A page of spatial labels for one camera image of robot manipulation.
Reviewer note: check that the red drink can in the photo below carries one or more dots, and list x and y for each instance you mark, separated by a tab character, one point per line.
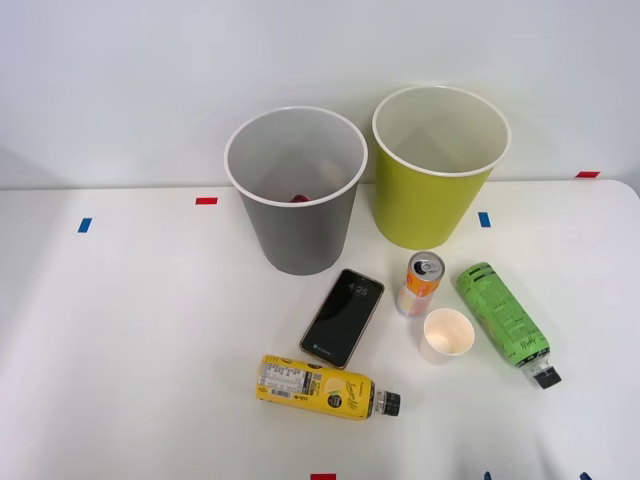
300	199

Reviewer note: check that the white paper cup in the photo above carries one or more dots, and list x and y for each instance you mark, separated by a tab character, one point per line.
447	337

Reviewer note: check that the green label plastic bottle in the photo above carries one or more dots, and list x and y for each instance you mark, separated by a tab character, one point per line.
500	310

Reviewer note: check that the orange drink can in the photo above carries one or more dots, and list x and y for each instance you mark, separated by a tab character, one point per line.
417	295

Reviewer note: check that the yellow label plastic bottle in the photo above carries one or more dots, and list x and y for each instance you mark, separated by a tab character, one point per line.
310	387

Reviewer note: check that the black smartphone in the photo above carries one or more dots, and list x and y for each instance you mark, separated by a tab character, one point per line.
342	320

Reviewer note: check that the yellow-green plastic waste bin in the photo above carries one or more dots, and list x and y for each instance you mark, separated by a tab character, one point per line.
425	205

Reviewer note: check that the grey plastic waste bin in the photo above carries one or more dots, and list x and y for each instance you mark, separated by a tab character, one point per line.
300	240

